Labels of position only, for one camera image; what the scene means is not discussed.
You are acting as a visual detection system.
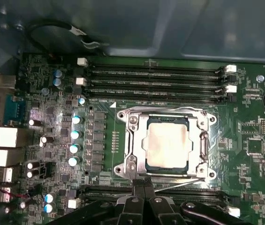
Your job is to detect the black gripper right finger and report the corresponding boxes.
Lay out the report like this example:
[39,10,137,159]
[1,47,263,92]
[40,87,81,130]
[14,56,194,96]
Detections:
[145,177,239,225]

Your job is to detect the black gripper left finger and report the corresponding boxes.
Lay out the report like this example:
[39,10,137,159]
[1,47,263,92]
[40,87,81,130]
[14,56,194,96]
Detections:
[61,178,146,225]

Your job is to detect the metal locking lever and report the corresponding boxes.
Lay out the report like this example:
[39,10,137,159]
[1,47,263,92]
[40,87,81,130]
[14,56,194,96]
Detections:
[126,105,209,118]
[154,177,207,193]

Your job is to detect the silver CPU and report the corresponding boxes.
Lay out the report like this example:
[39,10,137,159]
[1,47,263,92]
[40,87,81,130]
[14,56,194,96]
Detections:
[146,117,191,174]

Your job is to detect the metal socket cover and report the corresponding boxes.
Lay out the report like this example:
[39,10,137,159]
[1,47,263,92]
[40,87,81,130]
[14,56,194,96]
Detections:
[129,112,209,176]

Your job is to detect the black RAM slot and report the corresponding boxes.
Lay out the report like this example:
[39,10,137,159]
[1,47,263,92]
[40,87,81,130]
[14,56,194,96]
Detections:
[85,90,231,105]
[75,77,238,94]
[77,57,238,74]
[68,198,241,218]
[85,71,238,83]
[80,191,231,202]
[80,184,229,193]

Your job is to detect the CPU socket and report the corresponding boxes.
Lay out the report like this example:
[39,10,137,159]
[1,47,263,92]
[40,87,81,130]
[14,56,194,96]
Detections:
[113,106,217,181]

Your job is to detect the green motherboard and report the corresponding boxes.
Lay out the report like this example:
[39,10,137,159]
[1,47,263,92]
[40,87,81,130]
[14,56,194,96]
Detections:
[17,53,265,225]

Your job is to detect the silver network port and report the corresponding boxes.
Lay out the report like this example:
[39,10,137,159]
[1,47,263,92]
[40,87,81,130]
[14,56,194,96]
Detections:
[0,126,19,149]

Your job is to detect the blue VGA port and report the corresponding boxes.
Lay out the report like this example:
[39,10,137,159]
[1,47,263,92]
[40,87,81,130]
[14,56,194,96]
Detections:
[2,95,27,126]

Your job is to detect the black PC case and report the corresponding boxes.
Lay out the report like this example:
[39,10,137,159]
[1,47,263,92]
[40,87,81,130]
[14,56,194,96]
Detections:
[0,0,265,99]

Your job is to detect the black cable loop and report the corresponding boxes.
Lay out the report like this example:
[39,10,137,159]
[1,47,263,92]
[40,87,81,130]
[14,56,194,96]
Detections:
[25,20,111,56]

